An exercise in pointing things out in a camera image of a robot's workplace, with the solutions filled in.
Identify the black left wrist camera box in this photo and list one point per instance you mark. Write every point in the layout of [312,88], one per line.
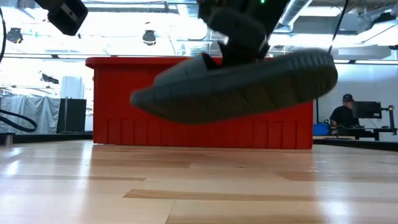
[68,18]

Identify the grey cloth cover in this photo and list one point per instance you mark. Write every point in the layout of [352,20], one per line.
[31,112]

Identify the black background desk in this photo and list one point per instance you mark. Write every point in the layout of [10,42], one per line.
[363,132]

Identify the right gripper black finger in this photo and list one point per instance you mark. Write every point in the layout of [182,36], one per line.
[242,59]
[211,62]

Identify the black rubber slide sandal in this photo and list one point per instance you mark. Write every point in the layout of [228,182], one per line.
[233,93]

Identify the white cabinet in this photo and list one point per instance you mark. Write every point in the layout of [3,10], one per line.
[72,87]

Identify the red plastic bin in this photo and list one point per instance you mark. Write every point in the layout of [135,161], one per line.
[124,109]

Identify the black aluminium frame rails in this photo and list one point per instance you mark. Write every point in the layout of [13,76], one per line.
[357,145]
[46,137]

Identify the black cabinet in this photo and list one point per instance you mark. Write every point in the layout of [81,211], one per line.
[73,115]

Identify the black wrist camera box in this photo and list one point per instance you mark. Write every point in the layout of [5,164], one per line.
[68,18]
[237,29]

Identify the black computer monitor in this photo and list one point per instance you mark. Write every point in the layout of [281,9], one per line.
[367,109]

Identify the person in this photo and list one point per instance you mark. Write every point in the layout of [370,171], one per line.
[342,115]

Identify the blue storage box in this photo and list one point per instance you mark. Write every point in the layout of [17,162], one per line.
[321,129]

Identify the silver ventilation duct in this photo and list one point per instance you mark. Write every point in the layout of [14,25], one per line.
[295,12]

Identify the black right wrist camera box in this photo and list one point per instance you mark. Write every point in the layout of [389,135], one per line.
[237,29]

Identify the silver spiral duct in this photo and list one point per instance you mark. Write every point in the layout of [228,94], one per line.
[196,43]

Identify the black ceiling lamp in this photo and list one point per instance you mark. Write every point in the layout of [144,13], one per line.
[149,37]
[14,35]

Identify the black monitor stand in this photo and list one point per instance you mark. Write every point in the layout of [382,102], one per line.
[390,119]

